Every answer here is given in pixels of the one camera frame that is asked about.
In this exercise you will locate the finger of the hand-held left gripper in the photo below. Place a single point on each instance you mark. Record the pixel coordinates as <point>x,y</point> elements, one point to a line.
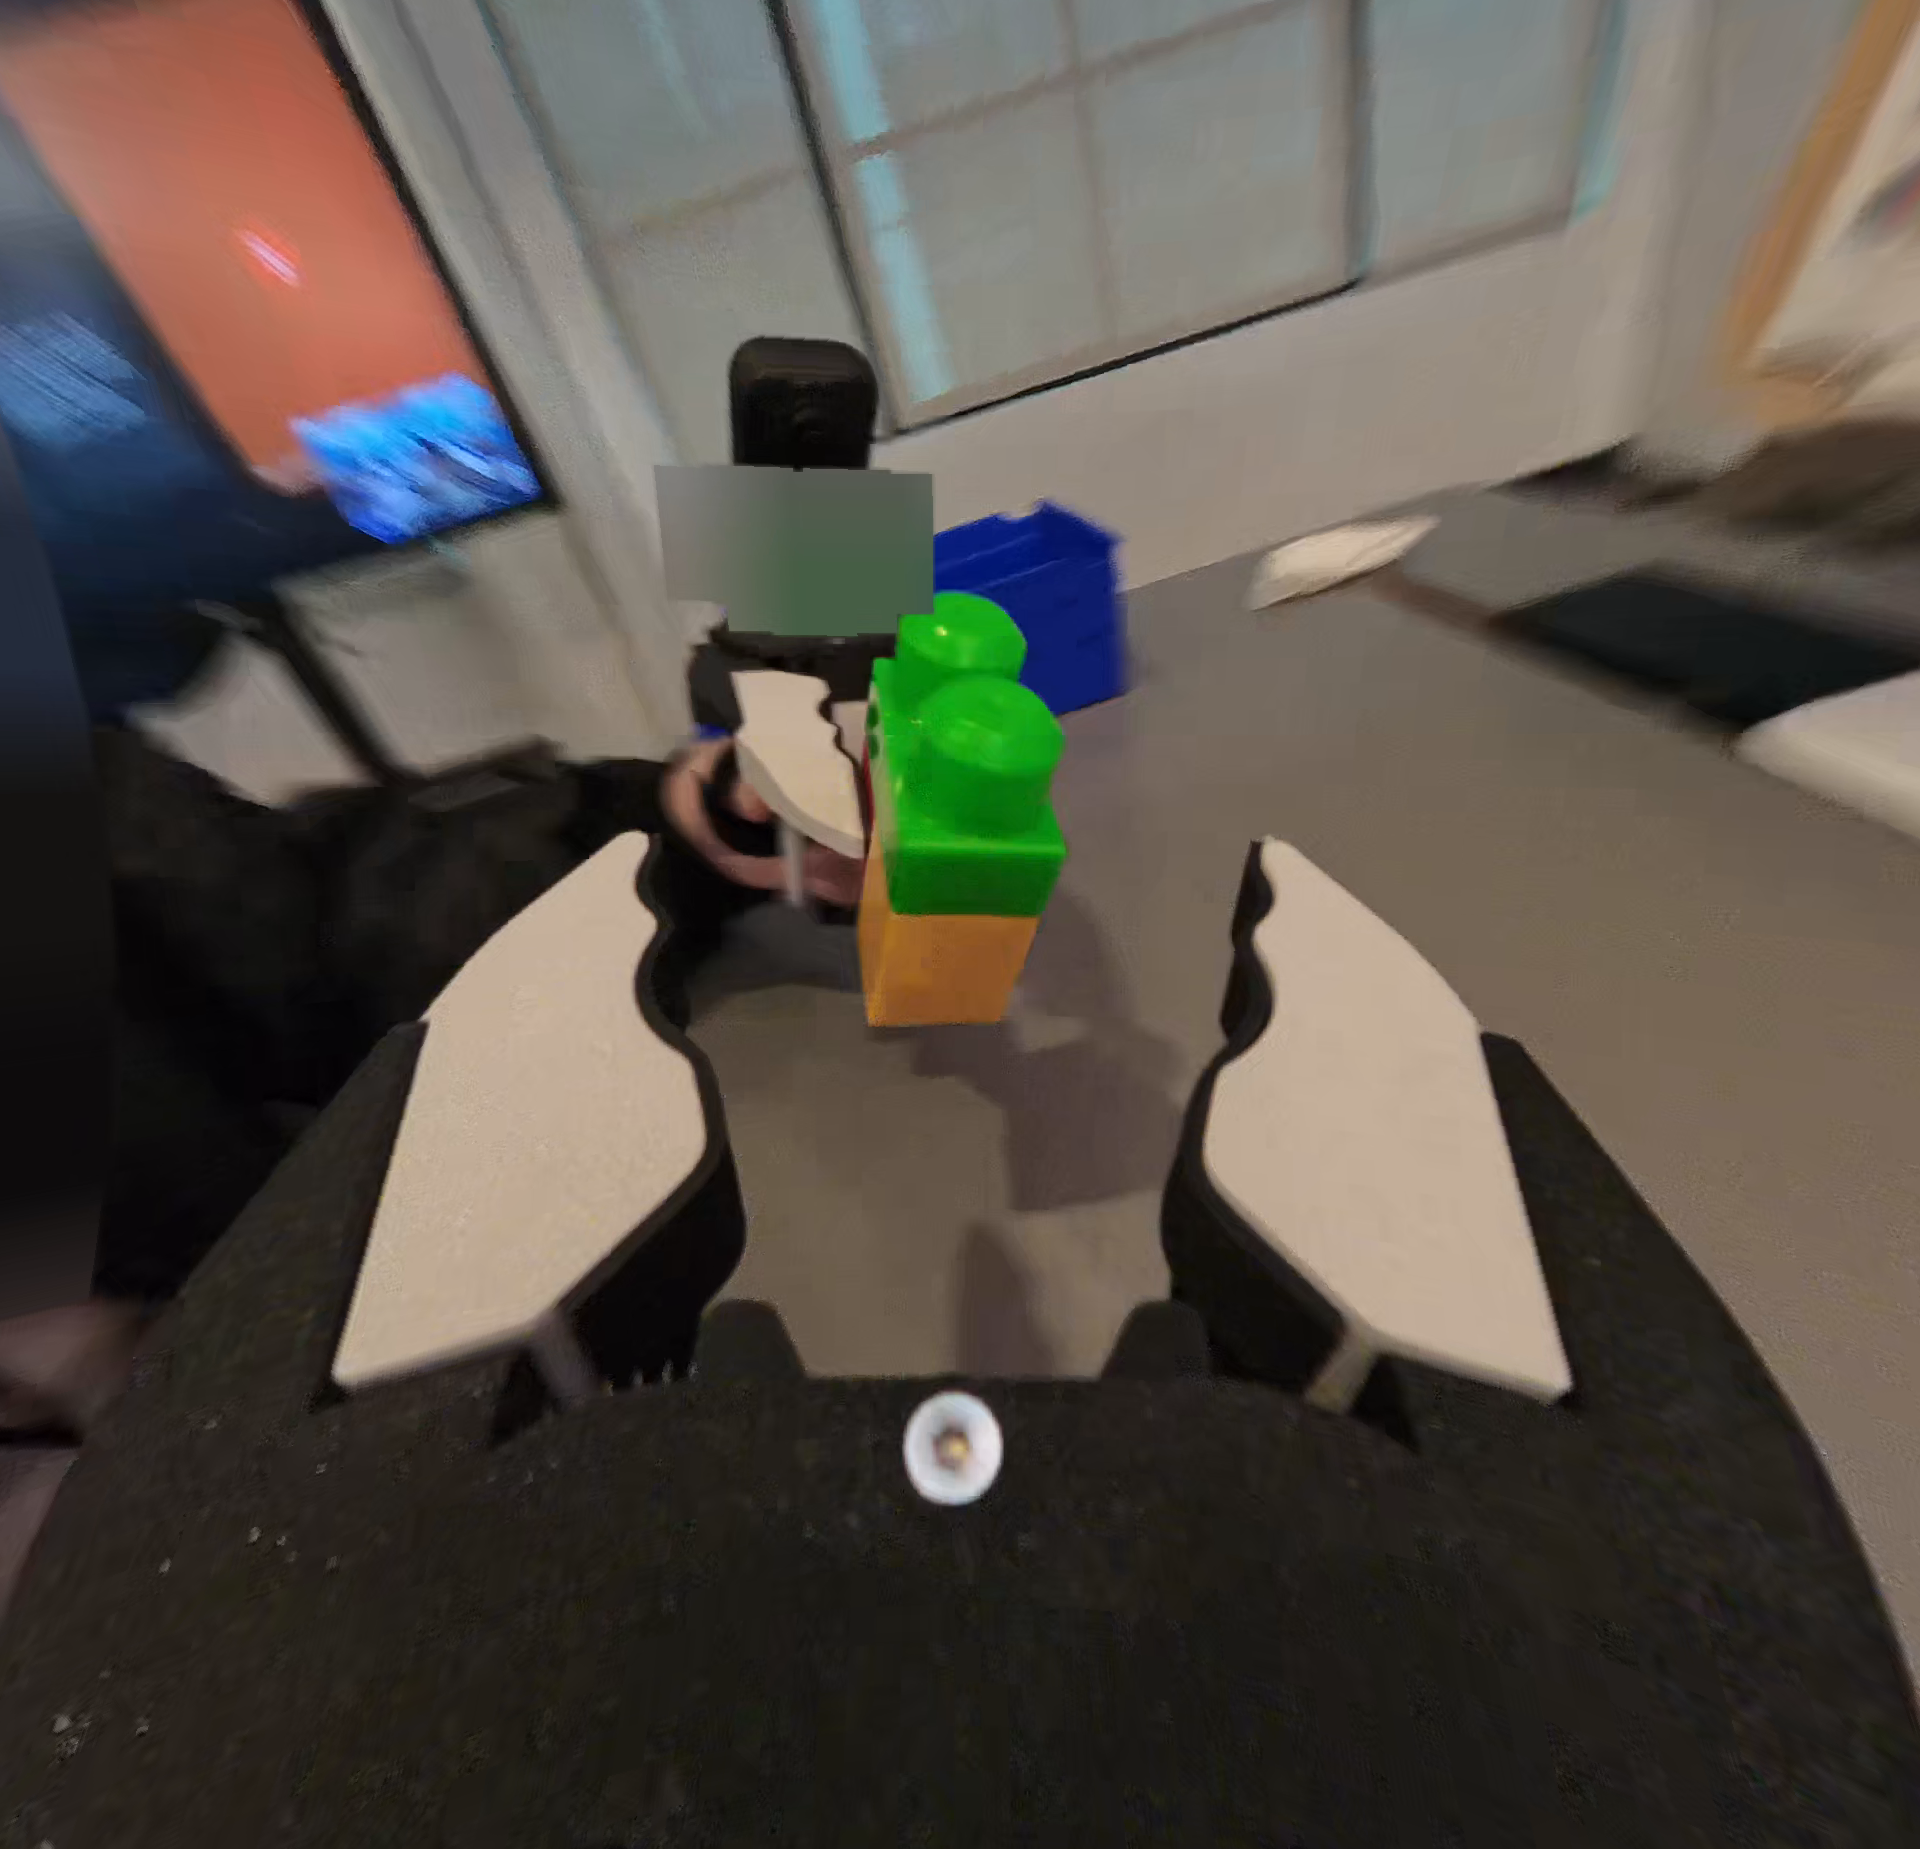
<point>796,757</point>

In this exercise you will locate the white cloth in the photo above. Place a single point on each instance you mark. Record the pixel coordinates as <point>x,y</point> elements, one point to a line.
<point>1347,561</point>

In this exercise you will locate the dark tablet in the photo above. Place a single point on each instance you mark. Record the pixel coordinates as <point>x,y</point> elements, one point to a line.
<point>1711,644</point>

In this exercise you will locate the computer monitor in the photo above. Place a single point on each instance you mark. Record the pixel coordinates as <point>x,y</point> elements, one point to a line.
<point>242,261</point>

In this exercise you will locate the black metal table frame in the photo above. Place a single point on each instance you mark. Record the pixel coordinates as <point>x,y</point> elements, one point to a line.
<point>300,682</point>

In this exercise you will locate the blue storage bin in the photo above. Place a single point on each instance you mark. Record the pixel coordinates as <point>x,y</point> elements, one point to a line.
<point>1035,607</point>

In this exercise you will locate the instruction sheet board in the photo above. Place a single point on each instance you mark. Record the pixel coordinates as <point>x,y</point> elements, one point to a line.
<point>1837,230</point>

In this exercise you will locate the green mega block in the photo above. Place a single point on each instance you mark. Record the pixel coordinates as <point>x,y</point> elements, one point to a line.
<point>977,784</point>

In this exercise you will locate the person's left hand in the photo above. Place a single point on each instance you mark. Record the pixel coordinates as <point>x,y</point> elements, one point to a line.
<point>720,816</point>

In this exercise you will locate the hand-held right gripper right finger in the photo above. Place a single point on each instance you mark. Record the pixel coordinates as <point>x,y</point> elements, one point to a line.
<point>1382,1160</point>

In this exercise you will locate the yellow mega block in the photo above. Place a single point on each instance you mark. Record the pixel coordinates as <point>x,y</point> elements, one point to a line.
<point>945,966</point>

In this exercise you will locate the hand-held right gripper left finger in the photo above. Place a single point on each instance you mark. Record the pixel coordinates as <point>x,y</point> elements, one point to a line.
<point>528,1160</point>

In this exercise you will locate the glass window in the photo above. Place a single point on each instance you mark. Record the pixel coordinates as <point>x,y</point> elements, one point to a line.
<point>1141,139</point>

